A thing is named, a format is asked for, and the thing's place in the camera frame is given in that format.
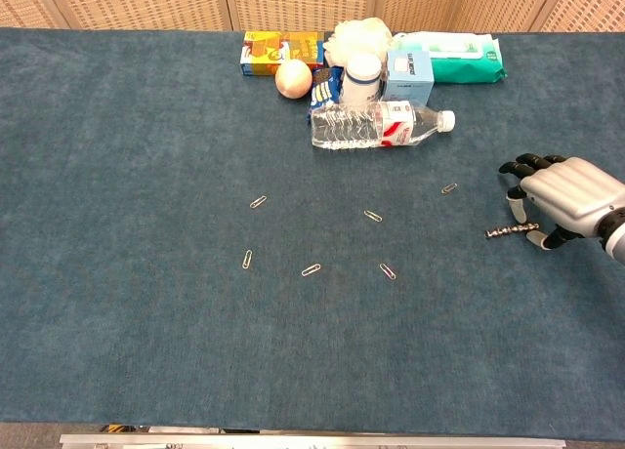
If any white mesh bath pouf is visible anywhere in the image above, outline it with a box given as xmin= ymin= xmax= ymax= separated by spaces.
xmin=322 ymin=17 xmax=395 ymax=69

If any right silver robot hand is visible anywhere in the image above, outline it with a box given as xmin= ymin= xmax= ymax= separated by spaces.
xmin=498 ymin=152 xmax=625 ymax=251

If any clear plastic water bottle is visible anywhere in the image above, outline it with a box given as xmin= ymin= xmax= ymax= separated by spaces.
xmin=311 ymin=101 xmax=457 ymax=151

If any white lidded jar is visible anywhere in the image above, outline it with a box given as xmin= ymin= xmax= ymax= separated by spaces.
xmin=340 ymin=52 xmax=384 ymax=107

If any green wet wipes pack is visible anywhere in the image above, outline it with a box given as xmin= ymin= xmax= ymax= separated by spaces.
xmin=390 ymin=31 xmax=508 ymax=85

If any blue Oreo cookie packet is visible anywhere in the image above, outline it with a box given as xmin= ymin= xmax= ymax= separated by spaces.
xmin=306 ymin=66 xmax=345 ymax=124

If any aluminium profile rail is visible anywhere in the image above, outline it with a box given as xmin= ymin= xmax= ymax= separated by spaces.
xmin=59 ymin=433 xmax=567 ymax=449

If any yellow cardboard box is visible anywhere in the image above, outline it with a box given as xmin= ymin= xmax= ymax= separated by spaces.
xmin=240 ymin=30 xmax=326 ymax=77

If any light blue cardboard box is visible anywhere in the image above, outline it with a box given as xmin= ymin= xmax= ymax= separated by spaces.
xmin=380 ymin=49 xmax=436 ymax=107

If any teal felt table cloth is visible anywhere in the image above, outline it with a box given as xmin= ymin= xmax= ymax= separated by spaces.
xmin=0 ymin=26 xmax=625 ymax=441

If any woven rattan folding screen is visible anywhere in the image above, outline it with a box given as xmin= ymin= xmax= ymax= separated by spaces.
xmin=0 ymin=0 xmax=625 ymax=33

